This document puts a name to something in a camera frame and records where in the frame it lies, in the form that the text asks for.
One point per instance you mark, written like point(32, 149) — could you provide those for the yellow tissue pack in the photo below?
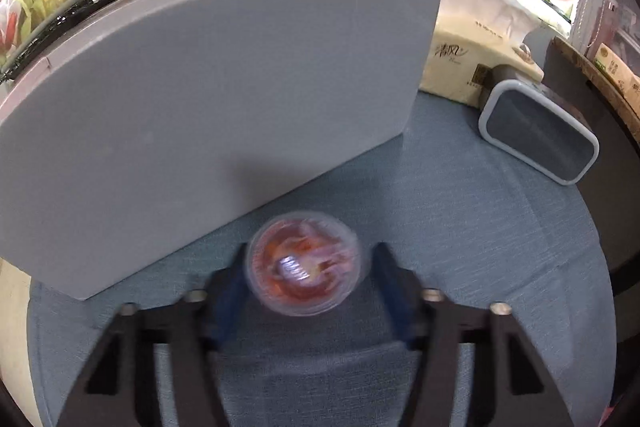
point(475, 47)

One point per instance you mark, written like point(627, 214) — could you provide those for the yellow green printed box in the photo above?
point(620, 74)

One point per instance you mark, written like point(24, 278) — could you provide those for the wooden shelf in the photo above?
point(600, 117)

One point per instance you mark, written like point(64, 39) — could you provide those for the red lidded jelly cup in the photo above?
point(302, 264)

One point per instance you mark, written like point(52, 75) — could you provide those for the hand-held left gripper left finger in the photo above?
point(230, 302)

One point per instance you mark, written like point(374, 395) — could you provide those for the blue tablecloth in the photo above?
point(475, 257)

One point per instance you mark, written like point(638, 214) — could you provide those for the grey cardboard storage box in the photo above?
point(200, 117)

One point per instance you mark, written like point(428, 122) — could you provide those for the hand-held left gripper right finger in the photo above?
point(395, 302)

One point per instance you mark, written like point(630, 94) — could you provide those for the grey rimmed rectangular container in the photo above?
point(537, 134)

